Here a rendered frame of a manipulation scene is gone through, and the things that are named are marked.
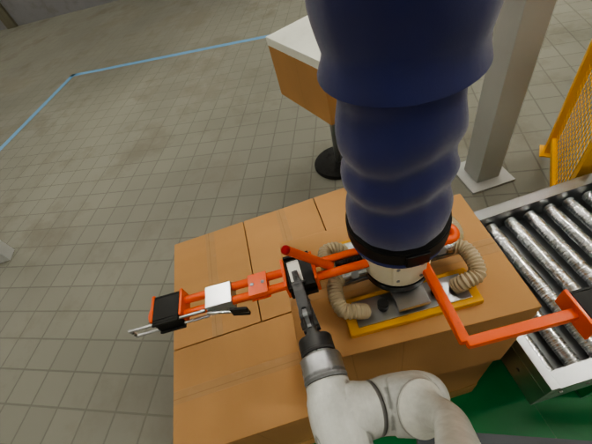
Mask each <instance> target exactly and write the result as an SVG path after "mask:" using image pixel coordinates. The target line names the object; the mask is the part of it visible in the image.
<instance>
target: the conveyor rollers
mask: <svg viewBox="0 0 592 444"><path fill-rule="evenodd" d="M581 199H582V200H583V201H585V202H586V203H587V204H588V205H590V206H591V207H592V190H590V191H587V192H586V193H584V194H583V195H582V196H581ZM562 205H563V206H564V207H565V208H566V209H567V210H569V211H570V212H571V213H572V214H573V215H574V216H575V217H576V218H577V219H579V220H580V222H581V223H582V224H583V225H584V226H586V227H587V228H588V229H589V230H590V231H591V232H592V213H591V212H590V211H589V210H587V209H586V208H585V207H584V206H583V205H582V204H580V203H579V202H578V201H577V200H576V199H574V198H573V197H568V198H567V199H566V200H564V201H563V203H562ZM543 212H544V213H545V214H546V215H547V216H548V217H549V218H550V219H551V220H552V221H553V222H554V223H555V224H556V225H557V226H558V227H559V228H560V229H561V230H563V231H564V232H565V233H566V234H567V235H568V236H569V237H570V238H571V239H572V240H573V241H574V242H575V243H576V244H577V245H578V246H579V247H580V248H581V249H582V250H583V251H584V252H585V253H586V254H587V255H588V256H590V257H591V258H592V239H591V238H590V237H589V236H588V235H587V234H585V233H584V232H583V231H582V230H581V229H580V228H579V227H578V226H577V225H576V224H575V223H574V222H573V221H572V220H571V219H570V218H569V217H568V216H567V215H566V214H564V213H563V212H562V211H561V210H560V209H559V208H558V207H557V206H556V205H555V204H554V203H550V204H548V205H546V206H545V207H544V208H543ZM523 217H524V218H525V219H526V220H527V221H528V222H529V224H530V225H531V226H532V227H533V228H534V229H535V230H536V231H537V232H538V233H539V234H540V235H541V236H542V237H543V238H544V239H545V240H546V241H547V242H548V243H549V244H550V245H551V247H552V248H553V249H554V250H555V251H556V252H557V253H558V254H559V255H560V256H561V257H562V258H563V259H564V260H565V261H566V262H567V263H568V264H569V265H570V266H571V267H572V268H573V270H574V271H575V272H576V273H577V274H578V275H579V276H580V277H581V278H582V279H583V280H584V281H585V282H586V283H587V284H588V285H589V286H591V285H592V267H591V266H590V265H589V264H588V263H587V262H586V261H585V260H584V259H583V258H582V257H581V256H580V255H579V254H578V253H577V252H575V251H574V250H573V249H572V248H571V247H570V246H569V245H568V244H567V243H566V242H565V241H564V240H563V239H562V238H561V237H560V236H559V235H558V234H557V233H556V232H555V231H554V230H553V229H552V228H551V227H550V226H549V225H548V224H547V223H546V222H545V221H544V220H543V219H542V218H541V217H540V216H539V215H538V214H537V213H536V212H535V211H528V212H526V213H525V214H524V215H523ZM504 224H505V225H506V227H507V228H508V229H509V230H510V231H511V232H512V233H513V234H514V236H515V237H516V238H517V239H518V240H519V241H520V242H521V244H522V245H523V246H524V247H525V248H526V249H527V250H528V251H529V252H530V253H531V254H532V255H533V256H534V257H535V259H536V260H537V261H538V262H539V263H540V264H541V265H542V266H543V268H544V269H545V270H546V271H547V272H548V273H549V274H550V276H551V277H552V278H553V279H554V280H555V281H556V282H557V284H558V285H559V286H560V287H561V288H562V289H563V290H565V289H567V290H568V291H569V292H571V291H574V290H577V289H581V287H580V286H579V285H578V284H577V283H576V282H575V281H574V280H573V279H572V278H571V277H570V276H569V275H568V273H567V272H566V271H565V270H564V269H563V268H562V267H561V266H560V265H559V264H558V263H557V262H556V261H555V259H554V258H553V257H552V256H551V255H550V254H549V253H548V252H547V251H546V250H545V249H544V248H543V247H542V246H541V244H540V243H539V242H538V241H537V240H536V239H535V238H534V237H533V236H532V235H531V234H530V233H529V232H528V230H527V229H526V228H525V227H524V226H523V225H522V224H521V223H520V222H519V221H518V220H517V219H516V218H515V217H510V218H508V219H506V220H505V222H504ZM485 229H486V230H487V232H488V233H489V234H490V235H491V236H492V238H493V239H494V241H495V242H496V243H497V245H498V246H499V248H500V249H501V250H502V252H503V253H504V254H505V255H506V256H507V258H508V259H509V260H510V261H511V263H512V264H513V265H514V266H515V268H516V269H517V270H518V271H519V272H520V273H521V274H522V275H523V277H524V278H525V279H526V280H527V281H528V283H529V284H530V285H531V286H532V288H533V289H534V290H535V291H536V293H537V294H538V295H539V296H540V298H541V299H542V300H543V301H544V303H545V304H546V305H547V306H548V307H549V309H550V310H551V311H552V312H553V313H556V312H559V311H562V310H561V309H560V308H559V306H558V305H557V303H556V302H555V299H556V298H557V297H558V295H557V294H556V293H555V292H554V291H553V290H552V289H551V287H550V286H549V285H548V284H547V283H546V282H545V281H544V279H543V278H542V277H541V276H540V275H539V273H538V272H537V271H536V270H535V269H534V268H533V266H532V265H531V264H530V263H529V262H528V260H527V259H526V258H525V257H524V256H523V255H522V253H521V252H520V251H519V250H518V249H517V248H516V247H515V245H514V244H513V243H512V242H511V241H510V240H509V239H508V237H507V236H506V235H505V234H504V233H503V232H502V231H501V230H500V229H499V228H498V226H497V225H496V224H495V223H492V224H490V225H488V226H487V227H486V228H485ZM563 325H564V326H565V327H566V329H567V330H568V331H569V333H570V334H571V335H572V336H573V338H574V339H575V340H576V341H577V342H578V344H579V345H580V346H581V348H582V349H583V350H584V351H585V352H586V353H587V354H588V355H589V357H590V358H592V337H590V338H589V339H584V338H583V337H582V336H581V334H580V333H579V331H578V330H577V329H576V328H575V327H574V326H573V324H572V323H571V322H569V323H567V324H563ZM538 332H539V334H540V335H541V336H542V338H543V339H544V340H545V342H546V343H547V344H548V345H549V346H550V347H551V349H552V350H553V352H554V353H555V354H556V356H557V357H558V358H559V360H560V361H561V362H562V364H563V365H564V366H569V365H572V364H574V363H577V362H580V359H579V358H578V357H577V356H576V354H575V353H574V352H573V350H572V349H571V348H570V347H569V345H568V344H567V343H566V341H565V340H564V339H563V338H562V336H561V335H560V334H559V333H558V332H557V331H556V330H555V328H554V327H553V328H549V329H543V330H540V331H538ZM523 336H524V337H525V338H526V340H527V341H528V342H529V344H530V346H531V347H532V348H533V350H534V351H535V352H536V354H537V356H538V357H539V358H540V359H541V360H542V362H543V363H544V365H545V366H546V367H547V369H548V370H549V372H550V371H553V370H555V369H554V368H553V367H552V365H551V363H550V362H549V361H548V359H547V358H546V357H545V356H544V355H543V353H542V352H541V351H540V349H539V348H538V347H537V345H536V343H535V342H534V341H533V339H532V338H531V337H530V335H529V334H527V335H523Z"/></svg>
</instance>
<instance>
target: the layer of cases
mask: <svg viewBox="0 0 592 444"><path fill-rule="evenodd" d="M346 194H347V191H346V190H345V188H342V189H338V190H335V191H332V192H329V193H327V194H324V195H321V196H317V197H314V200H313V198H311V199H308V200H306V201H303V202H300V203H296V204H294V205H291V206H288V207H285V208H283V209H280V210H277V211H273V212H270V213H267V214H264V215H262V216H259V217H256V218H252V219H249V220H246V221H244V223H243V222H240V223H238V224H235V225H233V226H229V227H226V228H223V229H220V230H217V231H215V232H212V233H207V234H205V235H202V236H199V237H196V238H194V239H191V240H186V241H184V242H181V243H178V244H175V245H174V292H178V291H180V289H181V288H182V289H183V290H184V291H185V292H186V293H187V294H188V295H190V294H193V293H196V292H201V291H205V287H208V286H212V285H217V284H220V283H224V282H226V281H231V283H232V282H236V281H239V280H242V279H245V278H248V277H247V276H249V275H252V274H256V273H258V272H262V271H266V273H267V272H271V271H274V270H279V269H281V266H280V261H279V260H281V259H282V255H281V250H280V243H282V242H286V241H291V240H295V239H298V238H301V237H305V236H308V235H311V234H315V233H320V232H324V231H327V230H330V229H333V228H337V227H340V226H346V223H345V213H346V209H345V199H346ZM237 307H247V308H248V309H249V311H250V312H251V314H249V315H233V314H215V315H211V317H208V318H205V319H202V320H199V321H195V322H190V323H187V328H184V329H178V330H175V331H174V444H293V443H296V442H299V441H302V440H307V439H310V438H313V437H314V435H313V433H312V429H311V426H310V422H309V418H308V414H307V392H306V388H305V385H304V379H303V375H302V374H303V373H302V372H301V371H302V369H301V365H300V355H299V350H298V345H297V339H296V335H295V329H294V324H293V319H292V310H291V305H290V300H289V295H288V293H287V291H286V290H285V291H282V292H276V293H273V294H271V297H269V298H265V299H262V300H257V301H252V300H248V301H245V302H241V303H239V304H237ZM491 363H492V361H491V362H487V363H484V364H480V365H476V366H470V367H466V368H463V369H459V370H455V371H452V372H448V373H444V374H438V375H436V376H437V377H439V378H440V379H441V380H442V381H443V383H444V384H445V385H446V387H447V389H448V392H451V391H455V390H458V389H462V388H465V387H468V386H470V385H473V384H476V383H477V382H478V381H479V379H480V378H481V377H482V375H483V374H484V372H485V371H486V369H487V368H488V367H489V365H490V364H491Z"/></svg>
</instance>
